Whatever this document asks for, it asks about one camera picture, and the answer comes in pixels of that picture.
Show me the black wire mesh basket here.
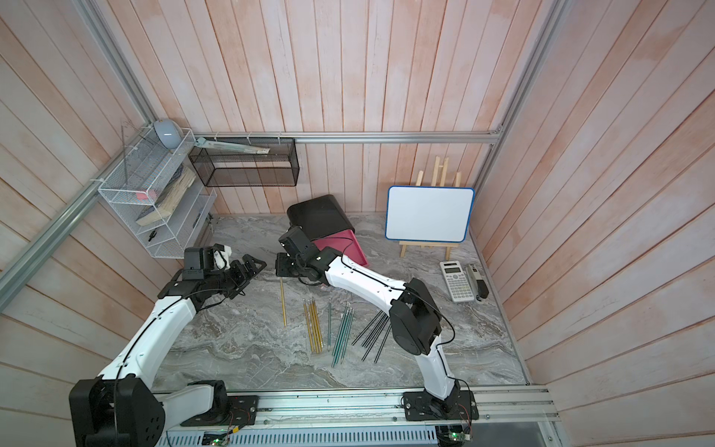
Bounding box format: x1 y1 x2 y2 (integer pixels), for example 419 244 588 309
189 137 300 187

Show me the book on shelf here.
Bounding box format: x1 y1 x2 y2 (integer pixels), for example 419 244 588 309
136 165 196 226

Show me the black drawer cabinet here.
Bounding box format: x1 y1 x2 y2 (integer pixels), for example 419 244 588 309
287 195 355 240

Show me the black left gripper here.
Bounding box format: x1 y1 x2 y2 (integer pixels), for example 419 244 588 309
206 254 267 299

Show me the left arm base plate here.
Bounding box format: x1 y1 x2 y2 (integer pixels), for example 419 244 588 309
180 395 259 428

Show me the aluminium frame rail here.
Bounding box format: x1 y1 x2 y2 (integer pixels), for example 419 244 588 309
1 1 573 309

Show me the paper on black basket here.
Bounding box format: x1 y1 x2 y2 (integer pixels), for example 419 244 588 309
195 137 270 156

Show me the white calculator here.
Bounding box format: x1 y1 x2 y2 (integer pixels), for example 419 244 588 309
439 261 476 303

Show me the yellow pencil bundle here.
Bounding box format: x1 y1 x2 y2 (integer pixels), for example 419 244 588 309
304 300 323 354

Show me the grey computer mouse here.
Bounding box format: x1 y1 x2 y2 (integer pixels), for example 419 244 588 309
153 119 184 151

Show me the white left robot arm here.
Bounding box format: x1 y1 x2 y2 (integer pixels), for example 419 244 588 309
69 244 266 446

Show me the white wire mesh shelf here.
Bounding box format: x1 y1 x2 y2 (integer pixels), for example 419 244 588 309
99 127 217 260

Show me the black pencil bundle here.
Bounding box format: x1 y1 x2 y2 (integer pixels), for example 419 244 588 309
352 312 389 361

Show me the wooden easel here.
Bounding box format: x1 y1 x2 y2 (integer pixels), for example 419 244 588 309
400 156 462 261

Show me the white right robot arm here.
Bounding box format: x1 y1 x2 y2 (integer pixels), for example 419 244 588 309
279 226 460 403

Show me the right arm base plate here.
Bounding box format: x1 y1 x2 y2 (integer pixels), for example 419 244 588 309
401 389 480 422

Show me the white board with blue frame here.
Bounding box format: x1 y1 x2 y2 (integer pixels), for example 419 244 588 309
385 186 475 243

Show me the green pencil bundle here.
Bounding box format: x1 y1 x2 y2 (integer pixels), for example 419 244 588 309
331 305 354 367

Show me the black stapler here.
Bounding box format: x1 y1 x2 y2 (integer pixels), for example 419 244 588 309
465 264 490 302

